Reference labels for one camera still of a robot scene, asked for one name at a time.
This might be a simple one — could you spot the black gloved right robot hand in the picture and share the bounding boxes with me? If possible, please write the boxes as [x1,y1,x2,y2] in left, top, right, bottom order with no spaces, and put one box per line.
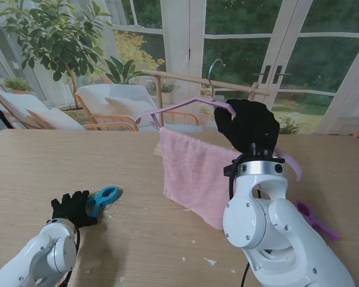
[214,99,281,153]

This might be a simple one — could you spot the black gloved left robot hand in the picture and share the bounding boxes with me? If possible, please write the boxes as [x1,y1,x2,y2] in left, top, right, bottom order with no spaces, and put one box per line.
[50,190,97,228]

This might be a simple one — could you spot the blue clothes peg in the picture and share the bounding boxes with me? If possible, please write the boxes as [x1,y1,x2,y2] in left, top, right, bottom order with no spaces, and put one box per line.
[85,185,120,218]

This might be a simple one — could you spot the pink square towel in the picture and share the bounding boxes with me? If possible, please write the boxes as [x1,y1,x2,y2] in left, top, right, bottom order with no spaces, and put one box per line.
[159,127,243,231]

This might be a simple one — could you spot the lilac plastic clothes hanger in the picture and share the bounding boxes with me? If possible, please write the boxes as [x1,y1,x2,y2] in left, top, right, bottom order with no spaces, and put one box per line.
[134,58,303,181]

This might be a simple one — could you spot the purple clothes peg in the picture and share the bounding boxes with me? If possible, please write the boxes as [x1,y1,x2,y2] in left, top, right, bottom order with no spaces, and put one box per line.
[293,200,342,242]

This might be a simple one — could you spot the printed garden window backdrop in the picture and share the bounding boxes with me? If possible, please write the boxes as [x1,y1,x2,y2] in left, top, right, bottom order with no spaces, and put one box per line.
[0,0,359,141]

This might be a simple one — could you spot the wooden drying rack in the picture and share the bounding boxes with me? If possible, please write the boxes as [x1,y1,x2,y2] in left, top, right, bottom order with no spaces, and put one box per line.
[141,69,272,158]

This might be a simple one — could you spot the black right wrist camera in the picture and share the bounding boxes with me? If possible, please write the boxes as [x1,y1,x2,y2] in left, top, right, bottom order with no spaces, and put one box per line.
[223,164,239,178]

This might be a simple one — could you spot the black red right arm cable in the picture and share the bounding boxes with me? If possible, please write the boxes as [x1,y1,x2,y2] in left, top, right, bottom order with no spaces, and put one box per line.
[239,261,252,287]

